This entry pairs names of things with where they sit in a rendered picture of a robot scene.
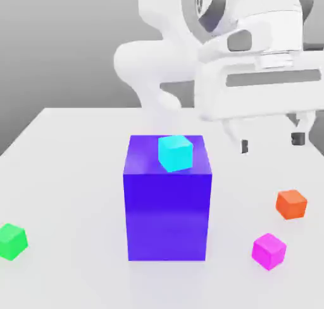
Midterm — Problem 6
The small magenta cube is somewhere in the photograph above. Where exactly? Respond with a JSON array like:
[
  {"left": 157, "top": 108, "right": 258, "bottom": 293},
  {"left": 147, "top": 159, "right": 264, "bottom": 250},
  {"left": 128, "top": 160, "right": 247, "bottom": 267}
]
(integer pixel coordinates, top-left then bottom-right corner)
[{"left": 251, "top": 232, "right": 287, "bottom": 272}]

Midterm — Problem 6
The small green cube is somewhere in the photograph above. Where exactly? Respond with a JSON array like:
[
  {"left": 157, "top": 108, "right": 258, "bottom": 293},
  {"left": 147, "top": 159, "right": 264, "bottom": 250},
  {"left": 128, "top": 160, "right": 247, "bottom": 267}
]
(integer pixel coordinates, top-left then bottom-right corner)
[{"left": 0, "top": 223, "right": 29, "bottom": 262}]

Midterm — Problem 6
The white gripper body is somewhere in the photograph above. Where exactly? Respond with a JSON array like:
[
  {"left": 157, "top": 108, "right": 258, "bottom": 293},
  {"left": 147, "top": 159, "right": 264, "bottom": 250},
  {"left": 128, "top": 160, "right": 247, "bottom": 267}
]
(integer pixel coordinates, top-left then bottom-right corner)
[{"left": 194, "top": 60, "right": 324, "bottom": 122}]

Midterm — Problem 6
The small cyan cube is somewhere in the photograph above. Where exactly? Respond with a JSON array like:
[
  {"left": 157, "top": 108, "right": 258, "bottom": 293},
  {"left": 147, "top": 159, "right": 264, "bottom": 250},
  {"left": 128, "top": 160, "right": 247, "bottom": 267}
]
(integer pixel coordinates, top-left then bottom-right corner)
[{"left": 157, "top": 134, "right": 194, "bottom": 173}]

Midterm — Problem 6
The large purple box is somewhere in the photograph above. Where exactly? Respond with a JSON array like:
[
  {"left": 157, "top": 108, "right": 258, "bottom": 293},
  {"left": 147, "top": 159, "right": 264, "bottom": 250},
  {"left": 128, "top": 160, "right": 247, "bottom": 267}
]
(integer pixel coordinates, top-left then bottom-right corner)
[{"left": 123, "top": 134, "right": 213, "bottom": 262}]

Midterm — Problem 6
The small orange cube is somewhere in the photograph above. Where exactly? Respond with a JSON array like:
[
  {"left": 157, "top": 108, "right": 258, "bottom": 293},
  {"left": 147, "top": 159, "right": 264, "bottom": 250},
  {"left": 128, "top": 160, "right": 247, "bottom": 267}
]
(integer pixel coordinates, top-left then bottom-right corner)
[{"left": 275, "top": 189, "right": 309, "bottom": 221}]

